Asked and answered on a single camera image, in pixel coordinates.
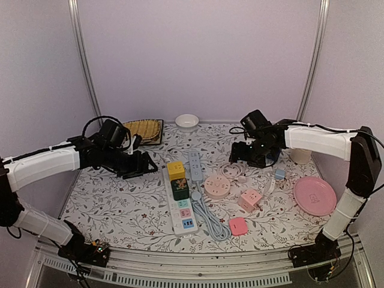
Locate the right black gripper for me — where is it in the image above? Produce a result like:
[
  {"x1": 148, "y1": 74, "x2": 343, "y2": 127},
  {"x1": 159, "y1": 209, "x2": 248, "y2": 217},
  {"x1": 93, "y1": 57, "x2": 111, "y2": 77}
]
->
[{"x1": 230, "y1": 137, "x2": 275, "y2": 168}]

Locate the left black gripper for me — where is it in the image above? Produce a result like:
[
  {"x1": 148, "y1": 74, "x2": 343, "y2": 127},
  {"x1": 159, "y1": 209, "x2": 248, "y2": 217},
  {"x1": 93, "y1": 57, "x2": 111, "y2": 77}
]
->
[{"x1": 103, "y1": 146, "x2": 158, "y2": 179}]

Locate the yellow cube adapter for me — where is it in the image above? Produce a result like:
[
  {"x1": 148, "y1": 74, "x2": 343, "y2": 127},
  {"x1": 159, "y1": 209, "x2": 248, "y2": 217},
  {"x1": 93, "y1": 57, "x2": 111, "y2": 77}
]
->
[{"x1": 167, "y1": 161, "x2": 185, "y2": 181}]

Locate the small light blue plug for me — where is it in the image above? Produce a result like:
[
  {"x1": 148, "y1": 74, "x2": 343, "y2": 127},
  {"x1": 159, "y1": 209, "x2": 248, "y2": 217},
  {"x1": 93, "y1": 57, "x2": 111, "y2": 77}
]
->
[{"x1": 275, "y1": 169, "x2": 286, "y2": 180}]

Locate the green patterned cube adapter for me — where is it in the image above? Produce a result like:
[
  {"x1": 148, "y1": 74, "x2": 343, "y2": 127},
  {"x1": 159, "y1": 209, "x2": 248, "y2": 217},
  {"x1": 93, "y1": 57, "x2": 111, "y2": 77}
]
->
[{"x1": 170, "y1": 178, "x2": 190, "y2": 201}]

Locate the white plug adapter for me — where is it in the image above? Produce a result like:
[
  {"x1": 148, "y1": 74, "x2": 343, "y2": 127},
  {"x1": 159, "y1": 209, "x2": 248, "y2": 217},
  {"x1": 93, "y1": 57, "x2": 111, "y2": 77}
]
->
[{"x1": 263, "y1": 178, "x2": 276, "y2": 196}]

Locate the pink cube socket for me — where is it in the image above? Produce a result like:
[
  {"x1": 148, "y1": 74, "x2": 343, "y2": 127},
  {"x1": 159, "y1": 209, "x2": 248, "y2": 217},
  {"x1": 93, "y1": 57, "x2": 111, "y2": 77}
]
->
[{"x1": 238, "y1": 189, "x2": 262, "y2": 213}]

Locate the pink round socket base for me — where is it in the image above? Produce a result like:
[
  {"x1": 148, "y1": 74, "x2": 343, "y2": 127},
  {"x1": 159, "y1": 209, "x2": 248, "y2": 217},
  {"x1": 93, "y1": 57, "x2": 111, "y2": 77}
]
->
[{"x1": 204, "y1": 175, "x2": 231, "y2": 200}]

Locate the white long power strip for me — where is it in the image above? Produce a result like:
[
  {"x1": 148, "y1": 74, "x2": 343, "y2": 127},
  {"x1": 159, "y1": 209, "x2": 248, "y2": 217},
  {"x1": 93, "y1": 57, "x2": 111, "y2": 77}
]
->
[{"x1": 162, "y1": 168, "x2": 199, "y2": 237}]

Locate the light blue power strip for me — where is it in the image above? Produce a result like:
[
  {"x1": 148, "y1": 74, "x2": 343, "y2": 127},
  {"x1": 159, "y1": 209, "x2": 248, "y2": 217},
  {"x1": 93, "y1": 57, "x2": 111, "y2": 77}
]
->
[{"x1": 188, "y1": 150, "x2": 232, "y2": 242}]

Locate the pink square plug adapter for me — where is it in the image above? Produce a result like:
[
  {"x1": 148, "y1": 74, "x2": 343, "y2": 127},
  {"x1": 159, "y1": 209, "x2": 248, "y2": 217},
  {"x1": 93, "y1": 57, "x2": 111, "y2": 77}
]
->
[{"x1": 229, "y1": 217, "x2": 248, "y2": 236}]

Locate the dark blue cube adapter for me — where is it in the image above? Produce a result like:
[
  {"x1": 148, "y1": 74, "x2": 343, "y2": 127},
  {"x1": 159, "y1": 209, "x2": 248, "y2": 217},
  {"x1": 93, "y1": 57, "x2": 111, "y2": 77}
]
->
[{"x1": 267, "y1": 151, "x2": 280, "y2": 161}]

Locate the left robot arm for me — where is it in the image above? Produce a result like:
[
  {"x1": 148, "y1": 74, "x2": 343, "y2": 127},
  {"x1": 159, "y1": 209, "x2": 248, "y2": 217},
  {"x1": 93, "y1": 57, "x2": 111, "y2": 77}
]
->
[{"x1": 1, "y1": 136, "x2": 158, "y2": 260}]

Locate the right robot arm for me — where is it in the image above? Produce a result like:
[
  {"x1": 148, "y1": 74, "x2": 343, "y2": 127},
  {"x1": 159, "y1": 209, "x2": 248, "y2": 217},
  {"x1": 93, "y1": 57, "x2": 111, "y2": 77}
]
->
[{"x1": 229, "y1": 117, "x2": 383, "y2": 262}]

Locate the yellow woven mat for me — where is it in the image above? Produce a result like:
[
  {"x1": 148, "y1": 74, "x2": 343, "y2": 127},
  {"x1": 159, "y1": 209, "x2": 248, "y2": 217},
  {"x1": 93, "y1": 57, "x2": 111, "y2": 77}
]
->
[{"x1": 123, "y1": 119, "x2": 164, "y2": 146}]

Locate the cream cup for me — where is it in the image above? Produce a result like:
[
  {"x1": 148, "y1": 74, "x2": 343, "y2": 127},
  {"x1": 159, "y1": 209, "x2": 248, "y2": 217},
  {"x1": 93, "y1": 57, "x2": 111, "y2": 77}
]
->
[{"x1": 290, "y1": 149, "x2": 311, "y2": 165}]

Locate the white ceramic bowl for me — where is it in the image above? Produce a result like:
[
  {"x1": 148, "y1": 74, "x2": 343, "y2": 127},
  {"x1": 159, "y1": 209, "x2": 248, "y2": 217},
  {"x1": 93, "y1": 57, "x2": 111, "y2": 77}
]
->
[{"x1": 175, "y1": 114, "x2": 199, "y2": 133}]

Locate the pink plate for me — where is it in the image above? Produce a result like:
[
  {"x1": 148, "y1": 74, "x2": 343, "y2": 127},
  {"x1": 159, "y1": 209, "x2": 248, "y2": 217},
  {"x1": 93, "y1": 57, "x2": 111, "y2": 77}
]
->
[{"x1": 293, "y1": 176, "x2": 337, "y2": 217}]

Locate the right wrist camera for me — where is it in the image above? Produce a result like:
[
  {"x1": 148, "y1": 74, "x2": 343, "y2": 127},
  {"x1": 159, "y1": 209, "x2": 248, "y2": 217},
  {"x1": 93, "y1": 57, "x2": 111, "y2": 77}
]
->
[{"x1": 240, "y1": 110, "x2": 272, "y2": 132}]

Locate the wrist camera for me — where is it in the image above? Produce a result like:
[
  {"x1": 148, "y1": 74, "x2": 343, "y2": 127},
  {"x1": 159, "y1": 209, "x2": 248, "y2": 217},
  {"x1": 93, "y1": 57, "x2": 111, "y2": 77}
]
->
[
  {"x1": 98, "y1": 119, "x2": 127, "y2": 148},
  {"x1": 240, "y1": 110, "x2": 272, "y2": 132}
]

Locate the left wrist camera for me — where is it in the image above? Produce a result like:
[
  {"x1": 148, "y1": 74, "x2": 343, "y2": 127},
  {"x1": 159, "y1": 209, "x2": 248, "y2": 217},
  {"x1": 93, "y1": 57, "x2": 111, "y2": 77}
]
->
[{"x1": 98, "y1": 119, "x2": 127, "y2": 148}]

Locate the white coiled cable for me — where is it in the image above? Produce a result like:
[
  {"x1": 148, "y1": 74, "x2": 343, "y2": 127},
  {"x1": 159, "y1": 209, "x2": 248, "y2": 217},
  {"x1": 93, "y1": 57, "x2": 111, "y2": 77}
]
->
[{"x1": 218, "y1": 161, "x2": 250, "y2": 184}]

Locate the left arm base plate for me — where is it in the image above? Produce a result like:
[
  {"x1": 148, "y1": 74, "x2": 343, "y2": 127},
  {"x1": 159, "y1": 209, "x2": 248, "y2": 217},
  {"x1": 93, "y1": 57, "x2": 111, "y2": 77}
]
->
[{"x1": 58, "y1": 238, "x2": 110, "y2": 268}]

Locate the front aluminium rail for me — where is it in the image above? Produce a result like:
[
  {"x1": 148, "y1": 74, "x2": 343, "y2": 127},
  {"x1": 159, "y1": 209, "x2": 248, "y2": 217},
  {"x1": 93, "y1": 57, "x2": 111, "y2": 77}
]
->
[{"x1": 26, "y1": 235, "x2": 376, "y2": 287}]

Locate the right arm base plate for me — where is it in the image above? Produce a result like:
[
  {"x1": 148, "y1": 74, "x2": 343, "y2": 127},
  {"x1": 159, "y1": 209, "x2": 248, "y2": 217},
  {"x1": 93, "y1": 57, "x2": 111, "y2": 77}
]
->
[{"x1": 287, "y1": 241, "x2": 341, "y2": 268}]

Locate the right aluminium frame post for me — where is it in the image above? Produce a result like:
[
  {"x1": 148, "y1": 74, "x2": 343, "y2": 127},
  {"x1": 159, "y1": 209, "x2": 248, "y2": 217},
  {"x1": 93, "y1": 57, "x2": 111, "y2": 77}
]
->
[{"x1": 296, "y1": 0, "x2": 330, "y2": 121}]

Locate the aluminium frame post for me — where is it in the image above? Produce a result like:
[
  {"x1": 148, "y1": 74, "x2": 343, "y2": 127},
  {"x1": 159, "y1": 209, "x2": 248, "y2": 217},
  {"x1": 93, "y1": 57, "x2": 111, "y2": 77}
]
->
[
  {"x1": 68, "y1": 0, "x2": 101, "y2": 116},
  {"x1": 296, "y1": 0, "x2": 330, "y2": 121}
]

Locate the left aluminium frame post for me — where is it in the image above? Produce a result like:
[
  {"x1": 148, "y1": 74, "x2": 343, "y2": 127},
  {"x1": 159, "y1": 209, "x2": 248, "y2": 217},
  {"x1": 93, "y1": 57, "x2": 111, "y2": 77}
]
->
[{"x1": 68, "y1": 0, "x2": 101, "y2": 116}]

